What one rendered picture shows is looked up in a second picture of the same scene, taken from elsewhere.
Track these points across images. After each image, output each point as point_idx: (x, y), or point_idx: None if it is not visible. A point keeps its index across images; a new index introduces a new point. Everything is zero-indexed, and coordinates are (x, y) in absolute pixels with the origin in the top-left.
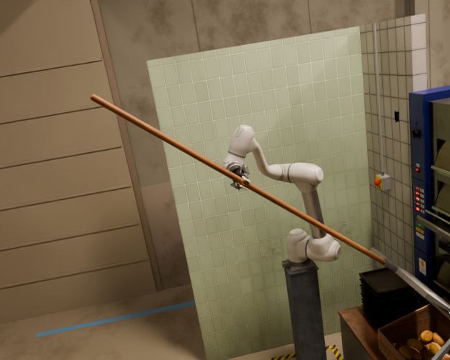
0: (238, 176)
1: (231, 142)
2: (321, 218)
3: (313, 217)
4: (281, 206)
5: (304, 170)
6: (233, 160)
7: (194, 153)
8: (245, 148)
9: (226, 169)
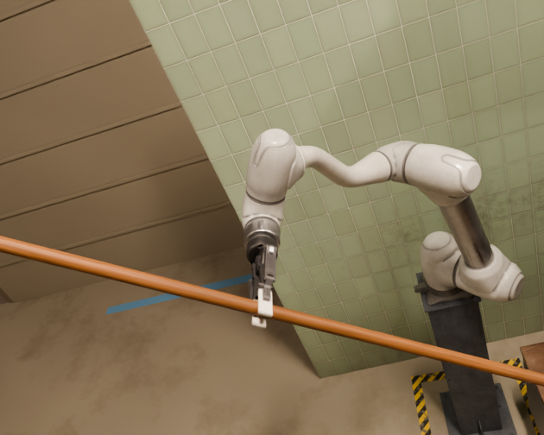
0: (245, 302)
1: (247, 173)
2: (482, 238)
3: (464, 241)
4: (356, 339)
5: (436, 171)
6: (257, 212)
7: (128, 278)
8: (278, 186)
9: (213, 293)
